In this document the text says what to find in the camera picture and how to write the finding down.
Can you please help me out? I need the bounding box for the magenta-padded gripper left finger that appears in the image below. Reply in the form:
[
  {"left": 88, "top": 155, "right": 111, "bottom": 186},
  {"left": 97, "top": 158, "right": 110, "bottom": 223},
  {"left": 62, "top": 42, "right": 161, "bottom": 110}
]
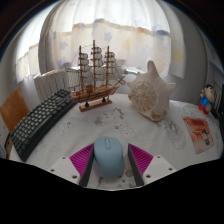
[{"left": 48, "top": 142, "right": 96, "bottom": 188}]

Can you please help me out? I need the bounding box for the white printed tablecloth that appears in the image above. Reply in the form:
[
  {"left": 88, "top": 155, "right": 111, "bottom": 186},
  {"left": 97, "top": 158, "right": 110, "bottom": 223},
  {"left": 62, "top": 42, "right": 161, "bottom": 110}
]
[{"left": 8, "top": 93, "right": 224, "bottom": 192}]

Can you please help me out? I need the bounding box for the light blue computer mouse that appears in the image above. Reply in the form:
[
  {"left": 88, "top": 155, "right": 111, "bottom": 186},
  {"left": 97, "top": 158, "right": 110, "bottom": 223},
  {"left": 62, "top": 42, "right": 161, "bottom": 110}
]
[{"left": 93, "top": 135, "right": 126, "bottom": 179}]

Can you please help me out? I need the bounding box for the red printed mouse pad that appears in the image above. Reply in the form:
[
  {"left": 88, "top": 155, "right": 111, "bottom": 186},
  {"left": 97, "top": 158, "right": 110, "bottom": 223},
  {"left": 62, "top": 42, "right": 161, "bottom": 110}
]
[{"left": 181, "top": 115, "right": 215, "bottom": 155}]

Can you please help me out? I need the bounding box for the wooden model sailing ship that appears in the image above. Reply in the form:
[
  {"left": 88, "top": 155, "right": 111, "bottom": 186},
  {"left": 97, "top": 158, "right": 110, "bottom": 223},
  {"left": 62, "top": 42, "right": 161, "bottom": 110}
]
[{"left": 64, "top": 39, "right": 128, "bottom": 113}]

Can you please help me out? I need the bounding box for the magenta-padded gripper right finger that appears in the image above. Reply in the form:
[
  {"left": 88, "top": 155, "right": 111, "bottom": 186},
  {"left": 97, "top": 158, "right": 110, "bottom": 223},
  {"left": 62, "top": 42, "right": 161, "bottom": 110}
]
[{"left": 127, "top": 143, "right": 177, "bottom": 187}]

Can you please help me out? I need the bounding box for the cartoon boy figurine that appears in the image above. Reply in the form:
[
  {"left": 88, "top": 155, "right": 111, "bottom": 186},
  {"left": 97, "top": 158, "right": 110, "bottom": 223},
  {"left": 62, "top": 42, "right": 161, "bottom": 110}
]
[{"left": 198, "top": 83, "right": 216, "bottom": 115}]

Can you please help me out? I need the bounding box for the black monitor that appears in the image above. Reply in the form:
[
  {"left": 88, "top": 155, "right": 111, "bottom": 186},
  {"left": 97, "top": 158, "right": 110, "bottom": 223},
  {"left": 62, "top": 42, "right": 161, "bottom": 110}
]
[{"left": 216, "top": 94, "right": 224, "bottom": 121}]

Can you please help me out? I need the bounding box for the white radiator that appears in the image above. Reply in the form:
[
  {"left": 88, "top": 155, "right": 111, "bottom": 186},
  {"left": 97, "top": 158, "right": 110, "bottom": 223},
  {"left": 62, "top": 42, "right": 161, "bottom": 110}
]
[{"left": 33, "top": 69, "right": 81, "bottom": 103}]

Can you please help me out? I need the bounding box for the white star-print curtain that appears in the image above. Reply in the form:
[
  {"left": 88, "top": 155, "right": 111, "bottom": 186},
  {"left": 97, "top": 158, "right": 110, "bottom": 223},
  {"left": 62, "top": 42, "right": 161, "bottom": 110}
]
[{"left": 14, "top": 0, "right": 186, "bottom": 83}]

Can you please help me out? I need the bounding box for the large white conch shell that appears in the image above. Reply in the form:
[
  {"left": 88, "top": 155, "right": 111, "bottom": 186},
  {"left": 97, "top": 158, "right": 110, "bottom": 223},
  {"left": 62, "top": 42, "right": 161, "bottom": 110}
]
[{"left": 126, "top": 59, "right": 177, "bottom": 123}]

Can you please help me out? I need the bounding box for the black computer keyboard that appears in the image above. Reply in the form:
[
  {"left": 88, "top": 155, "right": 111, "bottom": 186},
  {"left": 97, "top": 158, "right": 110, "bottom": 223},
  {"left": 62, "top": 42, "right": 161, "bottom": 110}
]
[{"left": 10, "top": 88, "right": 78, "bottom": 163}]

